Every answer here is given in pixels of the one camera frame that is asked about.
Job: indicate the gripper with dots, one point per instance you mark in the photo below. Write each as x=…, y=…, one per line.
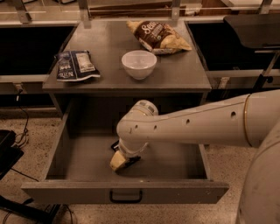
x=129, y=152

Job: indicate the black rxbar chocolate bar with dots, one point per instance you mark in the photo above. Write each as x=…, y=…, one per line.
x=131, y=160

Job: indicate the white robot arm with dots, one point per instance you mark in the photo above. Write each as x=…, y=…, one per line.
x=250, y=120

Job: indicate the open grey top drawer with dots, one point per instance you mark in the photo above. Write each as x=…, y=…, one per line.
x=78, y=170

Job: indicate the white bowl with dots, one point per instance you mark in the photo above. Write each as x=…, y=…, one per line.
x=139, y=64

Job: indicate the blue snack bag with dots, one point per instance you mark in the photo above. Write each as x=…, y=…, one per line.
x=75, y=66

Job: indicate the brown yellow chip bag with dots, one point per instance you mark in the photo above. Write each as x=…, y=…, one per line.
x=158, y=38

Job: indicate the black drawer handle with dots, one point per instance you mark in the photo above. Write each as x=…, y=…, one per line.
x=125, y=197

